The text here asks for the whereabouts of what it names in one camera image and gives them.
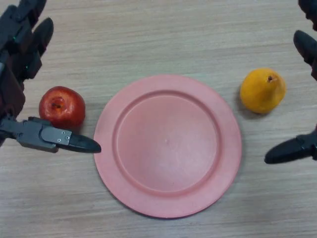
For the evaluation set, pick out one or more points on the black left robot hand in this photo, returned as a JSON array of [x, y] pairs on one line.
[[15, 49]]

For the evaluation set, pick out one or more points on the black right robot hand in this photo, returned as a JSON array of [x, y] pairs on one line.
[[305, 47]]

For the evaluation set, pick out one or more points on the red apple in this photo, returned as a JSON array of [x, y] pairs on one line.
[[63, 105]]

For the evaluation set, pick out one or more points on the pink round plate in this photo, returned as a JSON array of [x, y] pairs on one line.
[[168, 146]]

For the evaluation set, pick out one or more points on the yellow pear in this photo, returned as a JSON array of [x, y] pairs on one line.
[[261, 91]]

